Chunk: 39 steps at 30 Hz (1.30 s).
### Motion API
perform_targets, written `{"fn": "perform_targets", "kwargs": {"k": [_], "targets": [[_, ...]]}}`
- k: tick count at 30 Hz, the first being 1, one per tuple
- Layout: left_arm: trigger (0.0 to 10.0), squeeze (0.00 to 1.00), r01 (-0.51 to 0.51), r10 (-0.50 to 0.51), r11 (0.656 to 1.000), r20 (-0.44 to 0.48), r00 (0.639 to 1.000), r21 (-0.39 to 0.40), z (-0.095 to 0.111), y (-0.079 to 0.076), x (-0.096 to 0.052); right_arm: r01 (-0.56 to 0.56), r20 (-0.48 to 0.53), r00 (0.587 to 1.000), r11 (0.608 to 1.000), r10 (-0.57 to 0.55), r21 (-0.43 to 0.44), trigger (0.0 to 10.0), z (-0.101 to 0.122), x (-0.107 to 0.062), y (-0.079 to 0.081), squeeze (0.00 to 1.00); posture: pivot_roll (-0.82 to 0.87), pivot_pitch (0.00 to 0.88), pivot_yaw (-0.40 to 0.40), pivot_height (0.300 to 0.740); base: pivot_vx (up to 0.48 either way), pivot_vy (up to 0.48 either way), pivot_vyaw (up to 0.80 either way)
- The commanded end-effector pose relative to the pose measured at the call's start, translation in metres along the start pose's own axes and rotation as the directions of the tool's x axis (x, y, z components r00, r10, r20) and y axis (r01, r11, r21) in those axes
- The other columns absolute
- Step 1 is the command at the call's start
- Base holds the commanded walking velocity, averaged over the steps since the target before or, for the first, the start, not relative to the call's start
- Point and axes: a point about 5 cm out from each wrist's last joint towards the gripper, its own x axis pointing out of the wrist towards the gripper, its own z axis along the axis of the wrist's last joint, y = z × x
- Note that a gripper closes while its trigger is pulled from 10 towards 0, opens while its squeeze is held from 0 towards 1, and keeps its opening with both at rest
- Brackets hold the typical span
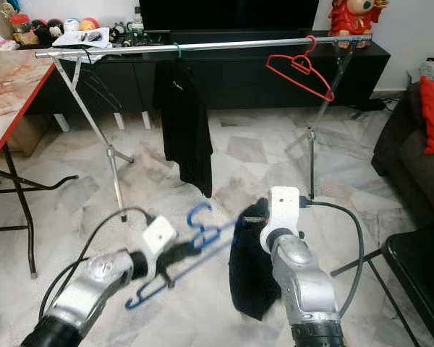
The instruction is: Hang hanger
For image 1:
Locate black garment with green logo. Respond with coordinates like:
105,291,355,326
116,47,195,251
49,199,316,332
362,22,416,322
228,199,272,322

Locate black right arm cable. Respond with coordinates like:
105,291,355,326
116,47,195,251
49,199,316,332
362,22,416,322
300,199,366,319

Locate red plastic hanger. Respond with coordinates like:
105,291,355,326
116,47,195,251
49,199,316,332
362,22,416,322
265,35,335,102

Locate black television console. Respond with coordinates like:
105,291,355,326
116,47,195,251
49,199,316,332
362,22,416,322
43,30,391,116

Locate black folding chair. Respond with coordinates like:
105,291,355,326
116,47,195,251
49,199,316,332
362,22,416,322
329,231,434,347

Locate silver metal clothes rack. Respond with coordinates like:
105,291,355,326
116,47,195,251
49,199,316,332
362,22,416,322
35,34,373,221

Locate black shirt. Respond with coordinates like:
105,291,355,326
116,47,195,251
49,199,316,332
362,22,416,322
152,58,214,198

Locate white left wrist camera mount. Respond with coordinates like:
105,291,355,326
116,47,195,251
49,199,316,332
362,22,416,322
141,215,178,257

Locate black flat screen television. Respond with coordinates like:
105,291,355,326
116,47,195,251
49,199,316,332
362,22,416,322
137,0,320,31

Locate red laughing Buddha statue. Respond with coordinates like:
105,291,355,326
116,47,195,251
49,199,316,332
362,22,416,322
327,0,390,37

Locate marble pattern folding table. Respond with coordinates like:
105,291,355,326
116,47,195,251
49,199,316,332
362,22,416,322
0,49,80,279

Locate white pink plastic bag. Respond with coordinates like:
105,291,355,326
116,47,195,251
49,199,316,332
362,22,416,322
0,29,15,51

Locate brown cardboard box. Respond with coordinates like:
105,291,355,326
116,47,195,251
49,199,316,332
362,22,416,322
6,116,50,156

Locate blue plastic hanger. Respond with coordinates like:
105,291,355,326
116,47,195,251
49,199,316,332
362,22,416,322
125,201,239,310

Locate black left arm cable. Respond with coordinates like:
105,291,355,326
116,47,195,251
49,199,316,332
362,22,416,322
54,208,156,326

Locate snack jar with red lid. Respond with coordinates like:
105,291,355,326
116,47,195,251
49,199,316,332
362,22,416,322
12,13,33,44

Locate thin dark hanger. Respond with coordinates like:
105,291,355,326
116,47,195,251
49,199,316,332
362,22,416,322
76,51,124,113

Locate dark brown fabric sofa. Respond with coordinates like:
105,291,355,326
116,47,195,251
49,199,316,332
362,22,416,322
370,76,434,225

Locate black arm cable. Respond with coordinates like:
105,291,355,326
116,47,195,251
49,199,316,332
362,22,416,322
300,199,366,319
54,208,156,326

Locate white paper stack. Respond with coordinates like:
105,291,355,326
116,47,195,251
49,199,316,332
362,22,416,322
52,27,113,50

